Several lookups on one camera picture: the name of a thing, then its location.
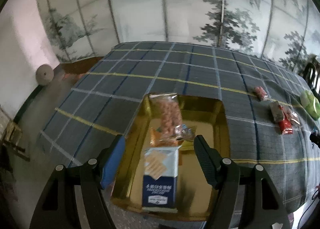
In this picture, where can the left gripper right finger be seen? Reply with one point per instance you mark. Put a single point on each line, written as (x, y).
(209, 160)

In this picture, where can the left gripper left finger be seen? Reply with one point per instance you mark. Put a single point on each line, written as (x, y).
(110, 159)

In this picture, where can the blue cracker box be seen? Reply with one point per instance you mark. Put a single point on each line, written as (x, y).
(160, 177)

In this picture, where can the dark grey snack packet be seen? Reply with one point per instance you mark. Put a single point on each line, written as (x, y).
(277, 111)

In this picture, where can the gold metal tray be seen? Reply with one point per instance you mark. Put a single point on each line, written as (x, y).
(195, 197)

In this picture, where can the grey plaid tablecloth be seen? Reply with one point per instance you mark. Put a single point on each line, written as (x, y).
(106, 99)

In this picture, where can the red flat packet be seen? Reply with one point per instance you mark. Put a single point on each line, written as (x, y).
(285, 126)

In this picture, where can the small red candy packet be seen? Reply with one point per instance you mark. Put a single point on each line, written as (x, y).
(260, 93)

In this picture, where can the small wooden stool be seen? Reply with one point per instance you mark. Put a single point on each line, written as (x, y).
(11, 134)

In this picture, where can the green tissue pack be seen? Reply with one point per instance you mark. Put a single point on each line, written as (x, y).
(310, 103)

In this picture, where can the dark wooden chair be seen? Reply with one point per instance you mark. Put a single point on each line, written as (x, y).
(311, 74)

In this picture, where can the painted folding screen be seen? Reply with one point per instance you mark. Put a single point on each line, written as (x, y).
(284, 31)

